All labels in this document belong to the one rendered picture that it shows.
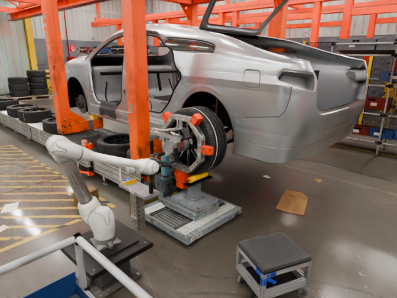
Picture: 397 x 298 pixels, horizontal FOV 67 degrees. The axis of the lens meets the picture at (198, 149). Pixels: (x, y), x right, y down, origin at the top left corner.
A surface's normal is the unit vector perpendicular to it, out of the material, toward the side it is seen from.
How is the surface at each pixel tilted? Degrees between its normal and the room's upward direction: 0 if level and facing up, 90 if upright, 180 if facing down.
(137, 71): 90
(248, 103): 90
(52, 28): 90
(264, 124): 90
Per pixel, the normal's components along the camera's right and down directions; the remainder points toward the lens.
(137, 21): 0.73, 0.21
